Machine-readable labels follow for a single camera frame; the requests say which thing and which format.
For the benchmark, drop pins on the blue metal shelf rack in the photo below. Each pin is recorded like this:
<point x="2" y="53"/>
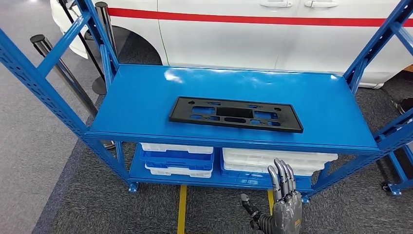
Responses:
<point x="395" y="190"/>
<point x="226" y="84"/>

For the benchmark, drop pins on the yellow floor tape line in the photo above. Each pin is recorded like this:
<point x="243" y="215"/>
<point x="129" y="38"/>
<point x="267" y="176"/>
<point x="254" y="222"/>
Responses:
<point x="270" y="200"/>
<point x="182" y="210"/>

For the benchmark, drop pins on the white car with red stripe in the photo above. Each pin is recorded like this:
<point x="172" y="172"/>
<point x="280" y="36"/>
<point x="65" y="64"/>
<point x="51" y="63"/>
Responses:
<point x="226" y="42"/>

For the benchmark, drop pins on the black plastic panel part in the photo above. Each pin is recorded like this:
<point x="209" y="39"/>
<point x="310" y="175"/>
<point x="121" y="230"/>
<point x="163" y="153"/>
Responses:
<point x="180" y="111"/>

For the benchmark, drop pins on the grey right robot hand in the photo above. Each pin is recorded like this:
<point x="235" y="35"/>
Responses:
<point x="287" y="213"/>

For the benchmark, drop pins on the black round stanchion base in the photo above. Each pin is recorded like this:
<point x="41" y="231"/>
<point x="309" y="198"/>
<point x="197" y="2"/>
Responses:
<point x="407" y="106"/>

